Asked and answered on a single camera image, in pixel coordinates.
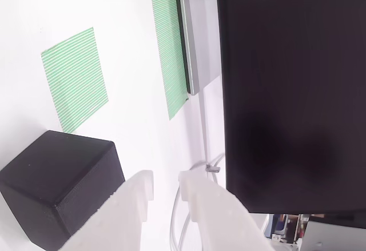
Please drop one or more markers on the grey laptop lid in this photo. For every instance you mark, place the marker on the grey laptop lid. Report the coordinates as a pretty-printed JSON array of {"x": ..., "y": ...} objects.
[{"x": 334, "y": 236}]

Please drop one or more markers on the green striped paper sheet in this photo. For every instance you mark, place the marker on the green striped paper sheet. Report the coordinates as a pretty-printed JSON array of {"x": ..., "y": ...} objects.
[{"x": 168, "y": 48}]

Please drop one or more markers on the silver flat device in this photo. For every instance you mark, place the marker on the silver flat device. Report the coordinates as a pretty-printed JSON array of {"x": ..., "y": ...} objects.
[{"x": 201, "y": 39}]

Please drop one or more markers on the black monitor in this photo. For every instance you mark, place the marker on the black monitor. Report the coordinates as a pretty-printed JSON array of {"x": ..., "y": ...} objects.
[{"x": 286, "y": 91}]

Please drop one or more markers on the green square paper marker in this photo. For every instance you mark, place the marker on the green square paper marker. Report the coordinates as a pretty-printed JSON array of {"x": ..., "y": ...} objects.
[{"x": 74, "y": 79}]

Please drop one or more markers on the black cube block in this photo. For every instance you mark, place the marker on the black cube block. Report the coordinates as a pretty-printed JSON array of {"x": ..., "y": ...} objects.
[{"x": 57, "y": 176}]

